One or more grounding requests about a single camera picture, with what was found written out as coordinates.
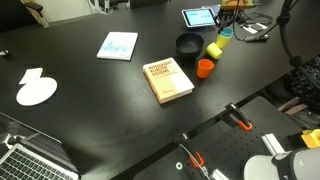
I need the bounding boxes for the tablet with white frame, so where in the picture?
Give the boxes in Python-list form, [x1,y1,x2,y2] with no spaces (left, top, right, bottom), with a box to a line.
[182,8,215,28]

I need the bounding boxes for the black perforated mounting board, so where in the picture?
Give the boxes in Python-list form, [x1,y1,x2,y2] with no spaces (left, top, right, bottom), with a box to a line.
[134,96,301,180]

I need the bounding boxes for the blue plastic cup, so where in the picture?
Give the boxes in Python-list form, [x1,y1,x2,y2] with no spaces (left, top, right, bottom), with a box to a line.
[220,27,234,37]

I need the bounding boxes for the white paper napkin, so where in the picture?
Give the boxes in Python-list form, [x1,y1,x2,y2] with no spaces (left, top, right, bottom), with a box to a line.
[20,68,43,84]

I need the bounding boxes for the orange black clamp near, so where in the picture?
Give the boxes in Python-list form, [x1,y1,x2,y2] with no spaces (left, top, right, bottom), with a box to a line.
[176,132,211,180]

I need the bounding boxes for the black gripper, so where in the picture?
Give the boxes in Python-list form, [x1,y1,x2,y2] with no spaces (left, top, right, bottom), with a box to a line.
[218,9,236,34]

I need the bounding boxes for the silver laptop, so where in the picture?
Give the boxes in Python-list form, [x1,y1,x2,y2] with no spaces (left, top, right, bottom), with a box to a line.
[0,113,81,180]

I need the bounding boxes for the yellow plastic block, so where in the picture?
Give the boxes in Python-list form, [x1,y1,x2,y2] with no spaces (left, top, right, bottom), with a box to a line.
[301,129,320,148]

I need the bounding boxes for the yellow-green plastic cup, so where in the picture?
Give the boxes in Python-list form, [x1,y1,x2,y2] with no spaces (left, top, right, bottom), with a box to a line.
[206,43,223,59]

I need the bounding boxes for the white round paper plate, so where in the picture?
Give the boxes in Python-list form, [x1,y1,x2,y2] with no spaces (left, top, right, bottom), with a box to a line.
[16,77,57,106]

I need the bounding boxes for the orange textbook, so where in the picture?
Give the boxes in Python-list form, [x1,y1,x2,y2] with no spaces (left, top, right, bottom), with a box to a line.
[143,57,194,104]

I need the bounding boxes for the stacked black bowls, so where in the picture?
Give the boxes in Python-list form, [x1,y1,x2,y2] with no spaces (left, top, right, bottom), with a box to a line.
[175,33,204,59]

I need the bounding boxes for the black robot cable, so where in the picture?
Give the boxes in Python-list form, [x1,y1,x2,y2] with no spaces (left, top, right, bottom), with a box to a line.
[233,0,320,91]

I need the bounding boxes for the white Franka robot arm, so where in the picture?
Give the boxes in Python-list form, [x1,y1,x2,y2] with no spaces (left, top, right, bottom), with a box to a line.
[243,5,320,180]

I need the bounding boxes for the black device on table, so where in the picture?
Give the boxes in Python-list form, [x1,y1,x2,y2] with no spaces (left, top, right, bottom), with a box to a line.
[244,35,270,43]

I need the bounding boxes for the light blue white book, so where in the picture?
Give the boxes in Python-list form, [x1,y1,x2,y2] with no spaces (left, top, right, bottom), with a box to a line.
[96,32,138,61]

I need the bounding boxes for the orange black clamp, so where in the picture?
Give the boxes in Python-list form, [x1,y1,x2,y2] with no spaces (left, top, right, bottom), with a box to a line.
[225,103,252,131]
[176,132,211,180]

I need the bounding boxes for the orange plastic cup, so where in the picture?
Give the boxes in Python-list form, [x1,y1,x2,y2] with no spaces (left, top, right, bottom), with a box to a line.
[197,59,214,79]

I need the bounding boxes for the orange black clamp far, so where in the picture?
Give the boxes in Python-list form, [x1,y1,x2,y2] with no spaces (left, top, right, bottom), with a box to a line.
[225,103,252,131]

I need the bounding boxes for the yellow plastic cup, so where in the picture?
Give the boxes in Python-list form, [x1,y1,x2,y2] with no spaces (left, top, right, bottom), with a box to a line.
[216,35,231,49]

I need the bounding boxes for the silver aluminium bracket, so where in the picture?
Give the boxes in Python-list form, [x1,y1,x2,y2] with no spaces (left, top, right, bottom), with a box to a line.
[261,133,285,156]

